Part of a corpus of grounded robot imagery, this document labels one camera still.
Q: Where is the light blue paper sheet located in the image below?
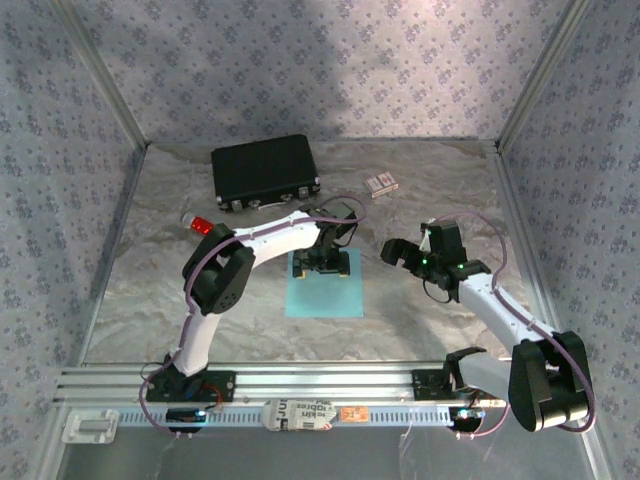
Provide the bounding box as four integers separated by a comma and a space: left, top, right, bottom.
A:
284, 248, 365, 319

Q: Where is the playing card box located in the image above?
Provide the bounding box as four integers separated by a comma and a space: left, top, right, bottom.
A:
363, 169, 401, 200

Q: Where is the black briefcase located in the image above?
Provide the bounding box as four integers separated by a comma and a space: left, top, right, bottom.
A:
209, 133, 322, 215

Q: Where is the red glitter tube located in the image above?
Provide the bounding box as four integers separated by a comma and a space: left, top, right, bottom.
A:
179, 211, 217, 237

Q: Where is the newspaper wrapped roll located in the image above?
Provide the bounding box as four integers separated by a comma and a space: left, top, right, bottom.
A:
262, 398, 337, 433

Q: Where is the black right controller board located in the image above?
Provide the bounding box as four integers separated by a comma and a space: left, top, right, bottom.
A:
448, 406, 486, 431

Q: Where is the black controller board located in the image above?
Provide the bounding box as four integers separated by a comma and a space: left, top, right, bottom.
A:
165, 407, 209, 434
448, 406, 486, 431

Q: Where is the black left controller board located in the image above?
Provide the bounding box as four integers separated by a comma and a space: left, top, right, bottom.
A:
165, 407, 209, 434

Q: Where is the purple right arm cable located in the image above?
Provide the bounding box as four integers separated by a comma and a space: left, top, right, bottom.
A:
432, 210, 599, 441

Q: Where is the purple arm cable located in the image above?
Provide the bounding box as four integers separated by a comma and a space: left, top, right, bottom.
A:
432, 210, 599, 441
138, 196, 367, 442

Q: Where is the aluminium side rail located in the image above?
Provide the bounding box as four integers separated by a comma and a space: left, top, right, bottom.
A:
74, 144, 151, 366
492, 142, 556, 331

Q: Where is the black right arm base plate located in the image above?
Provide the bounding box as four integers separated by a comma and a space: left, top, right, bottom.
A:
412, 368, 481, 401

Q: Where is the long aluminium base rail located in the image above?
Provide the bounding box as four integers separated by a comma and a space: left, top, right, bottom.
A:
52, 364, 516, 404

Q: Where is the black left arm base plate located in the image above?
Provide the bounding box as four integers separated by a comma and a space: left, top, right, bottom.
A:
144, 369, 237, 404

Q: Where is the slotted grey cable duct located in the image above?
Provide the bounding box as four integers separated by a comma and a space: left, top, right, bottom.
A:
117, 404, 456, 429

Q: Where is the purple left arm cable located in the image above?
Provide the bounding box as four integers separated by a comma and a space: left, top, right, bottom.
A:
138, 196, 367, 442

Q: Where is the aluminium corner post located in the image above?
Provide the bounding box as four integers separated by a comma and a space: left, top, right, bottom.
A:
494, 0, 599, 151
52, 0, 151, 149

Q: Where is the white plastic bracket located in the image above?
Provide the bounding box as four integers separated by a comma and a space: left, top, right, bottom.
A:
60, 408, 121, 445

